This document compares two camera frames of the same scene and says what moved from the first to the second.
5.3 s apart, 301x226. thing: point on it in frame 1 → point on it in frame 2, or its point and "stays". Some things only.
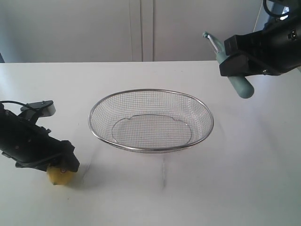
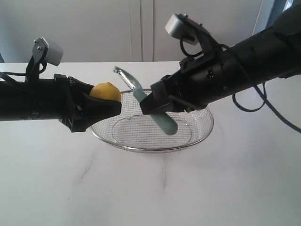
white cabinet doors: (34, 31) stays
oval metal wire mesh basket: (150, 119) stays
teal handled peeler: (241, 83) → (169, 126)
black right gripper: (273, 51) → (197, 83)
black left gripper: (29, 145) → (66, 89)
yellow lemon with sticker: (56, 177) → (106, 90)
